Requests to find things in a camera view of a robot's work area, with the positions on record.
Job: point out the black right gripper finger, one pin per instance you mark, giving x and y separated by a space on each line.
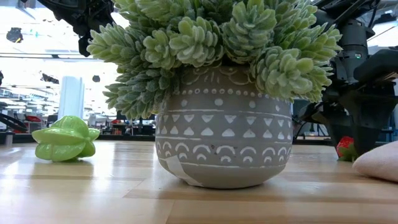
339 132
370 133

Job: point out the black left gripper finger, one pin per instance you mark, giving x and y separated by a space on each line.
84 46
104 12

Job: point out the red toy strawberry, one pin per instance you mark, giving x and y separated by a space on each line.
345 146

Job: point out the light green toy starfruit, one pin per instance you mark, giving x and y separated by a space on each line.
65 140

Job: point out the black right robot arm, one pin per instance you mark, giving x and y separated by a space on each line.
354 40

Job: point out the pink soft object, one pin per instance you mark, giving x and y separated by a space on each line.
381 161

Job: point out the black ceiling fixture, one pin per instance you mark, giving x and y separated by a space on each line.
14 35
96 78
50 78

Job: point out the white pillar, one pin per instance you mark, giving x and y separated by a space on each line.
71 96

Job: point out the red storage bin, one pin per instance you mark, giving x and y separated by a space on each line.
32 118

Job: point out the succulent plant in grey pot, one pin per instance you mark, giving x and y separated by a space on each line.
217 124

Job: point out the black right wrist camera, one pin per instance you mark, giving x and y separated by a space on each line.
376 65

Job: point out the black aluminium table frame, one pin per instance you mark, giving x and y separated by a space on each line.
124 137

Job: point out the silver metal post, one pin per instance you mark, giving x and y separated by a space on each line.
9 137

